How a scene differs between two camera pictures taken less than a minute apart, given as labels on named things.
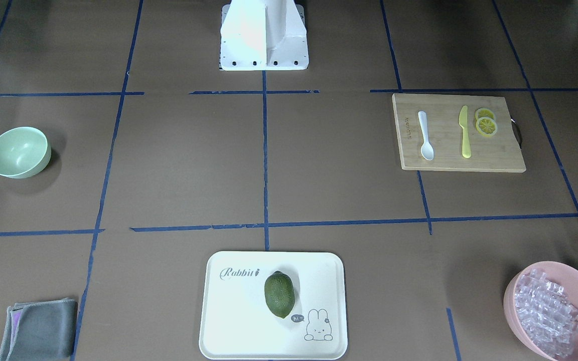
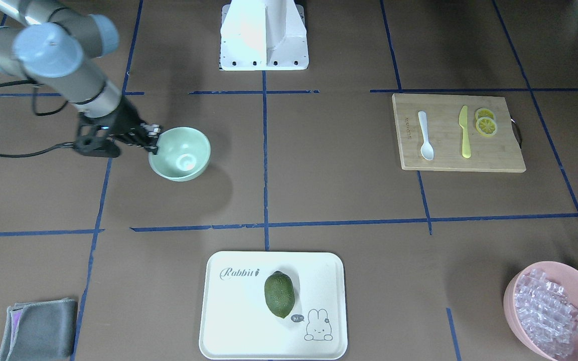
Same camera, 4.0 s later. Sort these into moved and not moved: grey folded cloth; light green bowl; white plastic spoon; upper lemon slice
Moved: light green bowl
Not moved: upper lemon slice; white plastic spoon; grey folded cloth
